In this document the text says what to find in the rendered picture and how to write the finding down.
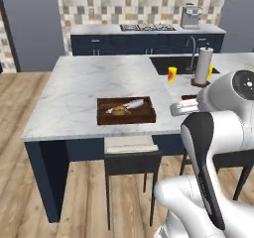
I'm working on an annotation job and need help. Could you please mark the white paper towel roll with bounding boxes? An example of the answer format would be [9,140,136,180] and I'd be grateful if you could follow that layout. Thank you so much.
[190,46,214,88]

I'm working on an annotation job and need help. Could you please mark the grey curved tap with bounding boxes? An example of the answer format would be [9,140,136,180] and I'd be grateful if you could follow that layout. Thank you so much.
[185,35,198,74]

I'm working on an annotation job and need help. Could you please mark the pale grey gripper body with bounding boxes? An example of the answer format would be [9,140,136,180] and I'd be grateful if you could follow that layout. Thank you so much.
[170,98,200,117]

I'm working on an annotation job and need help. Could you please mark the silver coffee machine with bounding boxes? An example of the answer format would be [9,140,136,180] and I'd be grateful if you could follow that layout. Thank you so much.
[180,3,203,30]

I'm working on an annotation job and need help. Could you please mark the yellow sponge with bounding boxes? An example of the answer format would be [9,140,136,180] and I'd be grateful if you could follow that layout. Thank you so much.
[206,63,215,81]

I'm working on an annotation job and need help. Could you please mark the dark blue kitchen island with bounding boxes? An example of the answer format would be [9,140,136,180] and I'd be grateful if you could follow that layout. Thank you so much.
[23,134,254,224]

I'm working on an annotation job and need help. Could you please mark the black gas hob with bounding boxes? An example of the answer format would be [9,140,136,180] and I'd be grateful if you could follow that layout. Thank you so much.
[119,23,178,33]

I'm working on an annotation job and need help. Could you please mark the black sink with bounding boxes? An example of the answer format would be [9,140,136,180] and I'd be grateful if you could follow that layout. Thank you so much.
[149,56,221,76]

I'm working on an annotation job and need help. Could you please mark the dark blue base cupboards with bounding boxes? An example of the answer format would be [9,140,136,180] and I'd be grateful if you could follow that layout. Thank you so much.
[69,33,226,57]

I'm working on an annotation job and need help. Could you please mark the dark stool with pale cushion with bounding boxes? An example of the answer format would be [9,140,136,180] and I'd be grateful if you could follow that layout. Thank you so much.
[103,135,164,231]

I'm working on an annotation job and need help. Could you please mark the dark red tray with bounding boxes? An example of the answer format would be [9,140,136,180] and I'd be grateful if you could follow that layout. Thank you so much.
[181,94,199,101]

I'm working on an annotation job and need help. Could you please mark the brown wooden tray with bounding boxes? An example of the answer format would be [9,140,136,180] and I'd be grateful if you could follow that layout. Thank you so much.
[96,95,157,126]

